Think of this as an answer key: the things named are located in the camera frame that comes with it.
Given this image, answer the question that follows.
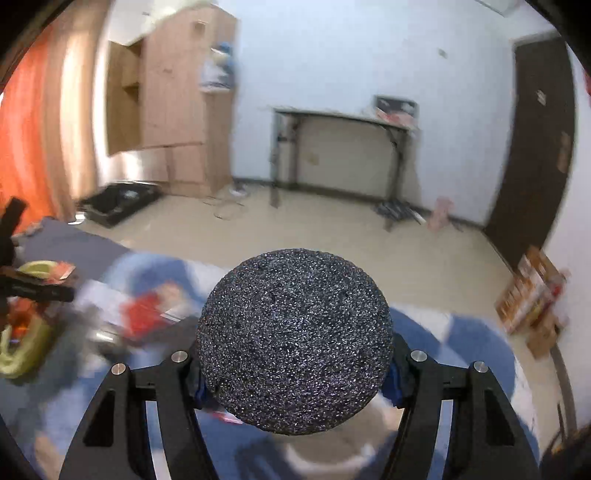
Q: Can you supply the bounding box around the dark brown door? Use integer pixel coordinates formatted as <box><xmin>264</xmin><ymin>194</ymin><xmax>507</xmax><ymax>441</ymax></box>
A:
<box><xmin>484</xmin><ymin>37</ymin><xmax>575</xmax><ymax>269</ymax></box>

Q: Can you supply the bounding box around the blue white patterned blanket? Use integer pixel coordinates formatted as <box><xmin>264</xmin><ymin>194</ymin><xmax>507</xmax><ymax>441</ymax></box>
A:
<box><xmin>0</xmin><ymin>250</ymin><xmax>541</xmax><ymax>480</ymax></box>

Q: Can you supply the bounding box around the wooden wardrobe cabinet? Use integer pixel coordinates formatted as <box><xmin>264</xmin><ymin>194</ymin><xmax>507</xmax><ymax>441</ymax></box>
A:
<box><xmin>105</xmin><ymin>1</ymin><xmax>238</xmax><ymax>197</ymax></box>

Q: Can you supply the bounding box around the black open suitcase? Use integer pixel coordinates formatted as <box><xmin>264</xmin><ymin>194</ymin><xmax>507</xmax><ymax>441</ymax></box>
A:
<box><xmin>79</xmin><ymin>182</ymin><xmax>163</xmax><ymax>228</ymax></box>

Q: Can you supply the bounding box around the grey bed sheet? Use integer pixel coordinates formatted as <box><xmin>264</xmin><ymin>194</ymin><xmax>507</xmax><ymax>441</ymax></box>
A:
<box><xmin>19</xmin><ymin>218</ymin><xmax>128</xmax><ymax>279</ymax></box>

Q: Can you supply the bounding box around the pink bag on floor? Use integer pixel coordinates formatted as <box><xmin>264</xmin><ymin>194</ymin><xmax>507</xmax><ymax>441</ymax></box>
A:
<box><xmin>427</xmin><ymin>197</ymin><xmax>454</xmax><ymax>231</ymax></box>

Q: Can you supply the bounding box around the black folding table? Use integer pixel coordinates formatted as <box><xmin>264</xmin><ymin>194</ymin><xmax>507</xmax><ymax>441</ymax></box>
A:
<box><xmin>270</xmin><ymin>107</ymin><xmax>424</xmax><ymax>231</ymax></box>

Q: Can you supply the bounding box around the black round sponge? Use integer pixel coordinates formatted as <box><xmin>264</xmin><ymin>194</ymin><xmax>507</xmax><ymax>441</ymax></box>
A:
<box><xmin>194</xmin><ymin>249</ymin><xmax>394</xmax><ymax>435</ymax></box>

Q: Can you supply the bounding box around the yellow plastic basin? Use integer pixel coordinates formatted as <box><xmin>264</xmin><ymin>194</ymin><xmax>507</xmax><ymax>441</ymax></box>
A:
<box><xmin>1</xmin><ymin>281</ymin><xmax>52</xmax><ymax>380</ymax></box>

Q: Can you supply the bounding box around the large red cigarette carton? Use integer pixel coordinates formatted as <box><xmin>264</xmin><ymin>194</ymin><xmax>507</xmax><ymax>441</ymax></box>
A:
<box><xmin>120</xmin><ymin>283</ymin><xmax>185</xmax><ymax>340</ymax></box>

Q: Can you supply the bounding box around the white power strip cable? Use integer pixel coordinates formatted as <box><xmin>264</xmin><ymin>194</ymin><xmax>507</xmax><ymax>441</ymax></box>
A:
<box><xmin>202</xmin><ymin>181</ymin><xmax>250</xmax><ymax>220</ymax></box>

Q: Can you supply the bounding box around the orange curtain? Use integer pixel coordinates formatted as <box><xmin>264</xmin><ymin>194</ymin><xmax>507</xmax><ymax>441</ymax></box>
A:
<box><xmin>0</xmin><ymin>29</ymin><xmax>55</xmax><ymax>232</ymax></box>

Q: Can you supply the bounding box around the brown printed cardboard box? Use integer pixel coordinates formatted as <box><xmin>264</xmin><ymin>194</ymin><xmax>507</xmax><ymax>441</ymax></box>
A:
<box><xmin>495</xmin><ymin>247</ymin><xmax>570</xmax><ymax>360</ymax></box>

